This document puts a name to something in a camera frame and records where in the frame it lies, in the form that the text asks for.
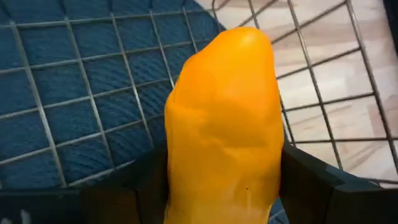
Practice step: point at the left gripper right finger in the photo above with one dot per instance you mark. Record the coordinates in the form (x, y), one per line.
(326, 199)

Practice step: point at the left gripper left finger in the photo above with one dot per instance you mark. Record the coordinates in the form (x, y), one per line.
(124, 193)

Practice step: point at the yellow mango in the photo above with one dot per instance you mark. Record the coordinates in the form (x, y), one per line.
(224, 124)

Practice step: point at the dark blue round mat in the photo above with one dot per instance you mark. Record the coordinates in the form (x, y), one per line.
(71, 121)

